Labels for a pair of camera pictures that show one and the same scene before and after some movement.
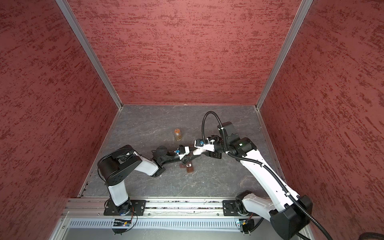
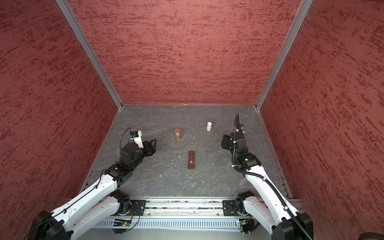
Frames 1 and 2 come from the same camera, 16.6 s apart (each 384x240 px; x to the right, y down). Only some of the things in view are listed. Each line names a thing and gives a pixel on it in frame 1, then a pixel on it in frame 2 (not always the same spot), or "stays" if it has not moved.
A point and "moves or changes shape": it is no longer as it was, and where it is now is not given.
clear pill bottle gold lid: [177, 134] stays
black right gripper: [214, 154] -> [226, 139]
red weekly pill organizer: [189, 167] moves or changes shape
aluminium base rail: [159, 206] stays
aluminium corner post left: [72, 20] stays
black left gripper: [189, 159] -> [150, 148]
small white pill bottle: [198, 151] -> [209, 126]
